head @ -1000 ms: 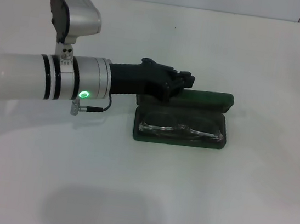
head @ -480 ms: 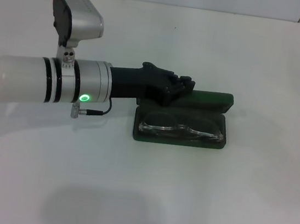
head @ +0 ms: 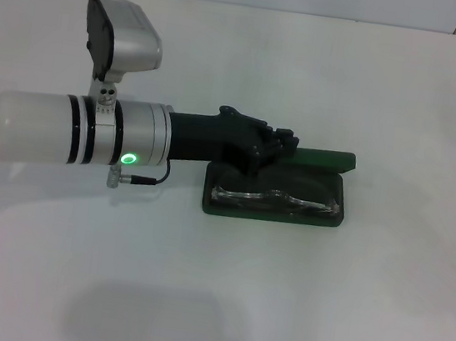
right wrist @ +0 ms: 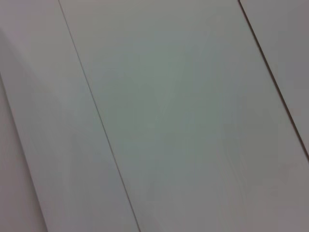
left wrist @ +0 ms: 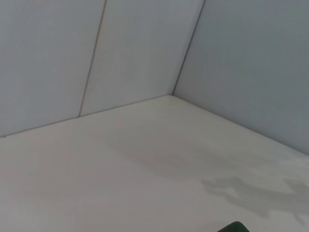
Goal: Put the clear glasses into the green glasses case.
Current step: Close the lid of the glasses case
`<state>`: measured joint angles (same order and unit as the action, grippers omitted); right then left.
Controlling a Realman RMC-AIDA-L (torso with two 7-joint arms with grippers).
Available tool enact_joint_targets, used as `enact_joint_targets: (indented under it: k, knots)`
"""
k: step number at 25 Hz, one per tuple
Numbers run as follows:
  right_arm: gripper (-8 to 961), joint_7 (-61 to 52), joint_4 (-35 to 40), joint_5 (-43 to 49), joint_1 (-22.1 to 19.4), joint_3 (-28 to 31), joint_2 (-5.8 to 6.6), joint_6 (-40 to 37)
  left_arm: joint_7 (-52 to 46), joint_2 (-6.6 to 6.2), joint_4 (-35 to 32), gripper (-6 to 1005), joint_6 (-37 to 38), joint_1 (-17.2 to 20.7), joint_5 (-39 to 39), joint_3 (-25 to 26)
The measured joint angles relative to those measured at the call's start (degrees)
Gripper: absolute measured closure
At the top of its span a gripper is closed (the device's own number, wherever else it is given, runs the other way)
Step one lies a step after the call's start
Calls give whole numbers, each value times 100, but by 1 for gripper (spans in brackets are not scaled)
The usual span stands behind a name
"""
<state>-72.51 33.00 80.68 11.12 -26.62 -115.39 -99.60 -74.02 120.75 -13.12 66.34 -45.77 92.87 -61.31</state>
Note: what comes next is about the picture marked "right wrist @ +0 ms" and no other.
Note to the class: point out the white backdrop partition panel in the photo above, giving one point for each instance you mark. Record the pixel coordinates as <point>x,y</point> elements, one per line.
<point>287,36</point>
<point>53,96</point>
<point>183,108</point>

